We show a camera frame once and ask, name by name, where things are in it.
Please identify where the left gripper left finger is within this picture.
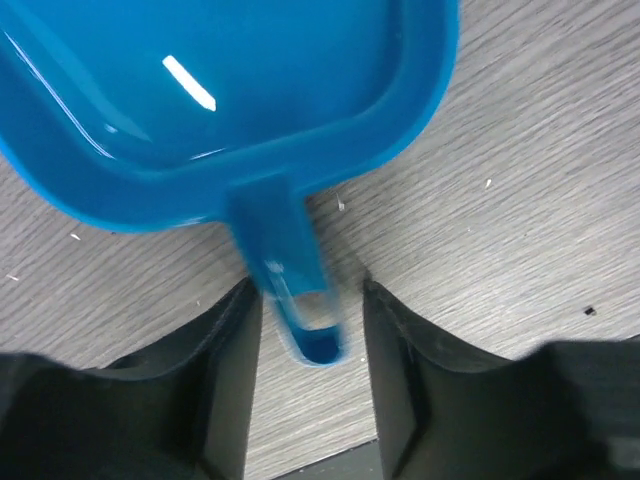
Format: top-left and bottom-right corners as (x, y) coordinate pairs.
(1, 280), (262, 479)

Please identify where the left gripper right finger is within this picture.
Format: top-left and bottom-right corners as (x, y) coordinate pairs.
(363, 280), (639, 479)

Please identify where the blue dustpan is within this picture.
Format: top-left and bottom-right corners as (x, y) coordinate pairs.
(1, 1), (460, 365)

